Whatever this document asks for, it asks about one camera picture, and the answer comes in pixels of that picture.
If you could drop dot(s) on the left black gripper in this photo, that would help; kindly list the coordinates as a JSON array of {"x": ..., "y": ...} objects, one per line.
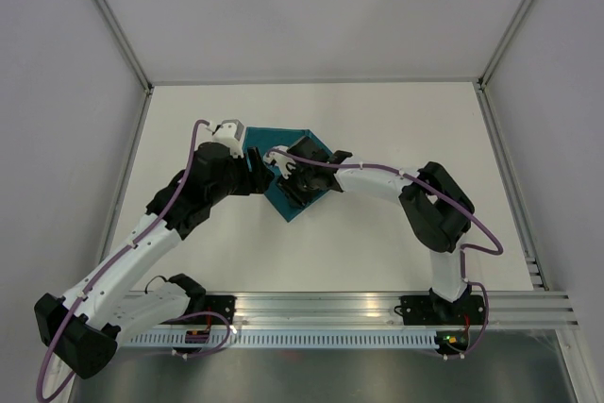
[{"x": 256, "y": 181}]

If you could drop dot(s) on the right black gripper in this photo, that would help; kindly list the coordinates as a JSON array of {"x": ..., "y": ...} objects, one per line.
[{"x": 290, "y": 188}]

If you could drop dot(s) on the teal satin napkin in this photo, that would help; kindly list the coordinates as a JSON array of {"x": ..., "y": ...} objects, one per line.
[{"x": 265, "y": 138}]

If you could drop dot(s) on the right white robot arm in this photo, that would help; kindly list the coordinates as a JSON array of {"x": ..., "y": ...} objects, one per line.
[{"x": 438, "y": 211}]

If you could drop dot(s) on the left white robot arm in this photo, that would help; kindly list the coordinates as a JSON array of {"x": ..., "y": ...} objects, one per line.
[{"x": 86, "y": 325}]

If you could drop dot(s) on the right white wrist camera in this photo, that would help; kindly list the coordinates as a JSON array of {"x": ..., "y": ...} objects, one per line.
[{"x": 278, "y": 157}]

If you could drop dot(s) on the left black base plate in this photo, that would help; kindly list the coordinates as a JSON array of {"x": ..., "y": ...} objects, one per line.
[{"x": 225, "y": 305}]

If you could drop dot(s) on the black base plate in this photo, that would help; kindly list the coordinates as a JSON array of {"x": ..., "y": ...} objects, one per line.
[
  {"x": 225, "y": 305},
  {"x": 432, "y": 310}
]

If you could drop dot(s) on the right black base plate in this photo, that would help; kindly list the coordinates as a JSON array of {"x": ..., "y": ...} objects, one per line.
[{"x": 432, "y": 310}]

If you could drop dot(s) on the white slotted cable duct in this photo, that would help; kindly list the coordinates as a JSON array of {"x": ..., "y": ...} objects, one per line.
[{"x": 288, "y": 339}]

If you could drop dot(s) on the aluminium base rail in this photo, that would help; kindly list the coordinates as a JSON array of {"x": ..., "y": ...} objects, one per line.
[{"x": 509, "y": 310}]

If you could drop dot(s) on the left aluminium frame post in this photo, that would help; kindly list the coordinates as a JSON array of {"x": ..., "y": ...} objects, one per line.
[{"x": 123, "y": 43}]

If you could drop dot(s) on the aluminium frame corner post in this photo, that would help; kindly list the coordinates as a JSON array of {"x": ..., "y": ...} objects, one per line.
[{"x": 519, "y": 16}]

